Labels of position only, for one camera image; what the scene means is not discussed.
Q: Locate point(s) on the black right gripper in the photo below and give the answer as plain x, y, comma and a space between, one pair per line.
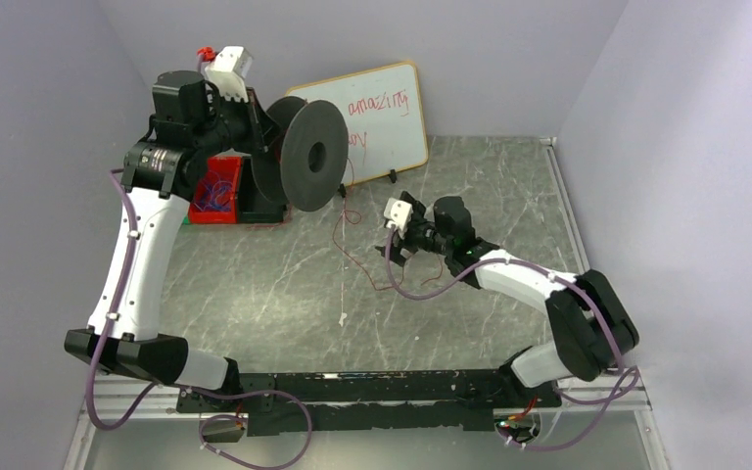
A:
408, 230

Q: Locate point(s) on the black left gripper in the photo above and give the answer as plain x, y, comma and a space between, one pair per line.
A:
258, 122

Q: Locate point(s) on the black perforated cable spool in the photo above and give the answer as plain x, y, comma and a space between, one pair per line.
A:
307, 158

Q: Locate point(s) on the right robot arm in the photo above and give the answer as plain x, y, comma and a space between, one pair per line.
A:
590, 329

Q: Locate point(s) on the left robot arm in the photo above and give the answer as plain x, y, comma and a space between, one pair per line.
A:
197, 116

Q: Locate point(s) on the red storage bin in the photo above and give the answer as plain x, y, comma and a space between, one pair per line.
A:
214, 198

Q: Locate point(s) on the black storage bin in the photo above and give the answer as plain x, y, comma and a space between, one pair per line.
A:
251, 206

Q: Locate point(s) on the yellow framed whiteboard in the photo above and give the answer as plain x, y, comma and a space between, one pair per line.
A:
382, 108

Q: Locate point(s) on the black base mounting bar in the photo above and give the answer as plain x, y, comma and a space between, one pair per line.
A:
470, 399

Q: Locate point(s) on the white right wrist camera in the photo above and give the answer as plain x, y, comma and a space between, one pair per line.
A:
397, 214

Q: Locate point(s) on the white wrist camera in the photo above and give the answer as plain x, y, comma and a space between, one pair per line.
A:
397, 214
227, 70

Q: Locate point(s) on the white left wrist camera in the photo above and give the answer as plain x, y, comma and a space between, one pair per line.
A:
227, 70

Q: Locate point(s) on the aluminium frame rail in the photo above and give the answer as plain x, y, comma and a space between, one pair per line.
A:
124, 399

